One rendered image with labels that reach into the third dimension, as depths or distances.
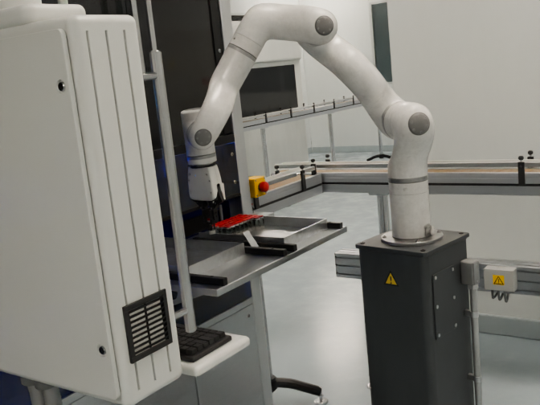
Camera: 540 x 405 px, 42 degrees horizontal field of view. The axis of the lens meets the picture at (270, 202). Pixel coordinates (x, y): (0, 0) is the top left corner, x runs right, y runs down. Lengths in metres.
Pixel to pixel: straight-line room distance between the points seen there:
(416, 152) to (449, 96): 1.48
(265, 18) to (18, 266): 0.97
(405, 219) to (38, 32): 1.25
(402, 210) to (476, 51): 1.51
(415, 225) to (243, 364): 0.87
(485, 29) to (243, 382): 1.96
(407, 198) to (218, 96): 0.65
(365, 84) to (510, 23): 1.50
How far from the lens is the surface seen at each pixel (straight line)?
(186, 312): 1.53
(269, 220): 2.48
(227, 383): 2.59
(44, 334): 1.55
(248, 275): 1.93
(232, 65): 2.01
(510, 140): 3.51
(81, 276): 1.40
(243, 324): 2.61
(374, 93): 2.11
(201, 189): 2.05
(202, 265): 1.99
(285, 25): 2.02
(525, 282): 3.01
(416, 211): 2.16
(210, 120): 1.93
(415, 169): 2.14
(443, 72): 3.59
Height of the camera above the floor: 1.42
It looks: 11 degrees down
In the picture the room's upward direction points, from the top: 6 degrees counter-clockwise
